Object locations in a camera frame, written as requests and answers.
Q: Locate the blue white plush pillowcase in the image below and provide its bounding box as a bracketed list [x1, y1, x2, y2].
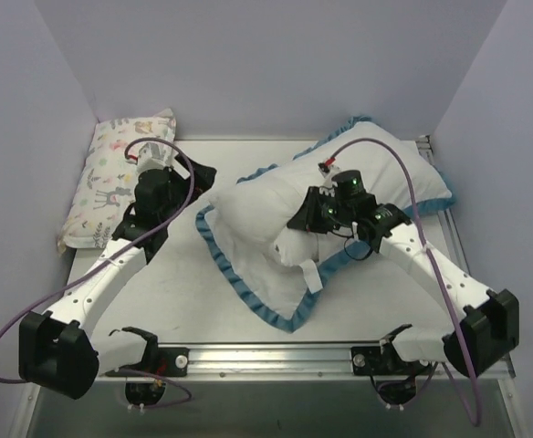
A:
[195, 116, 455, 333]

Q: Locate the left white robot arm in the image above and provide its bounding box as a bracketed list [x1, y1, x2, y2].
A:
[18, 153, 217, 400]

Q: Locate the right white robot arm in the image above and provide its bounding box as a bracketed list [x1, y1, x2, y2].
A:
[287, 166, 519, 377]

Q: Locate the animal print white pillow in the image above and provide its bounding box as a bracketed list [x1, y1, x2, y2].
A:
[57, 109, 176, 253]

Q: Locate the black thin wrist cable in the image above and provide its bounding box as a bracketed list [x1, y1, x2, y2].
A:
[329, 218, 386, 261]

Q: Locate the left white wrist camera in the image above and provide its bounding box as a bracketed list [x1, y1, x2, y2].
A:
[126, 141, 166, 173]

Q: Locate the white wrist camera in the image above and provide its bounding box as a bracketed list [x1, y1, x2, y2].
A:
[126, 141, 166, 173]
[318, 158, 342, 179]

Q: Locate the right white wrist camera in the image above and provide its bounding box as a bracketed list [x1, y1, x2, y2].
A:
[318, 158, 342, 179]

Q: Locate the right aluminium side rail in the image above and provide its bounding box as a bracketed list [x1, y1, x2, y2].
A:
[415, 135, 470, 275]

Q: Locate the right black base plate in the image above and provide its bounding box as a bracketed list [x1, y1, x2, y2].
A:
[350, 345, 431, 378]

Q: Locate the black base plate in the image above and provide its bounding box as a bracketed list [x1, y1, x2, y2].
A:
[350, 345, 431, 378]
[105, 347, 190, 378]

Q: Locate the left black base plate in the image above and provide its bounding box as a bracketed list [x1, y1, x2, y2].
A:
[105, 347, 190, 378]

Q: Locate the aluminium mounting rail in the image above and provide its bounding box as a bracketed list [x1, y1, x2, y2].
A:
[28, 339, 517, 382]

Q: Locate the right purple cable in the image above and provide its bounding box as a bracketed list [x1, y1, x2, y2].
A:
[323, 137, 483, 428]

